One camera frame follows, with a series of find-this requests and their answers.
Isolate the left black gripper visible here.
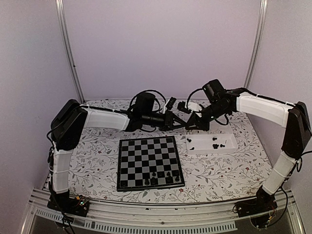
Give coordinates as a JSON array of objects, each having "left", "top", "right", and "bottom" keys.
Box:
[{"left": 143, "top": 111, "right": 187, "bottom": 132}]

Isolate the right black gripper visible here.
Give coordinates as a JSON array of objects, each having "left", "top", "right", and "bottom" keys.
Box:
[{"left": 185, "top": 101, "right": 228, "bottom": 132}]

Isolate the white plastic tray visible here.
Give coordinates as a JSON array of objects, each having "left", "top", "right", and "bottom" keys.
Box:
[{"left": 185, "top": 121, "right": 238, "bottom": 155}]

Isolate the black white chessboard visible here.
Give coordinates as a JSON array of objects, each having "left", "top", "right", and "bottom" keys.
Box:
[{"left": 117, "top": 136, "right": 185, "bottom": 192}]

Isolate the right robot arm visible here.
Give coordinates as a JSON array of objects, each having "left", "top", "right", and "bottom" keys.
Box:
[{"left": 181, "top": 79, "right": 312, "bottom": 213}]

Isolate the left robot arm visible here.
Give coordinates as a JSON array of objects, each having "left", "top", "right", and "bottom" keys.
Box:
[{"left": 46, "top": 90, "right": 187, "bottom": 212}]

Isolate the floral patterned table mat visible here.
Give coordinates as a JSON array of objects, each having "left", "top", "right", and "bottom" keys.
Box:
[{"left": 48, "top": 98, "right": 278, "bottom": 204}]

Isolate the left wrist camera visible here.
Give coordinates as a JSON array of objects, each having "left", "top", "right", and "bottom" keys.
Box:
[{"left": 163, "top": 97, "right": 176, "bottom": 113}]

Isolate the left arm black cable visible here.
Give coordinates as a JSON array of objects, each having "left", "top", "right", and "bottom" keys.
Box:
[{"left": 129, "top": 90, "right": 168, "bottom": 113}]

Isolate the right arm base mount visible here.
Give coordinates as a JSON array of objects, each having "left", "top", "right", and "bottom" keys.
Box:
[{"left": 233, "top": 193, "right": 277, "bottom": 229}]

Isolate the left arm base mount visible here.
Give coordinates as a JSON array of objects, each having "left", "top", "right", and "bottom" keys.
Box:
[{"left": 47, "top": 188, "right": 90, "bottom": 217}]

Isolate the right aluminium frame post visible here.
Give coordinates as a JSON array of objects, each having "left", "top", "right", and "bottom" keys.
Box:
[{"left": 244, "top": 0, "right": 268, "bottom": 89}]

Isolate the aluminium frame post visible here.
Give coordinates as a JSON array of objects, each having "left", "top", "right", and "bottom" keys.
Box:
[
  {"left": 55, "top": 0, "right": 85, "bottom": 103},
  {"left": 244, "top": 0, "right": 268, "bottom": 89}
]

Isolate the left aluminium frame post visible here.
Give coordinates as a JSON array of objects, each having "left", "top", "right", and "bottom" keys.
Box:
[{"left": 55, "top": 0, "right": 85, "bottom": 103}]

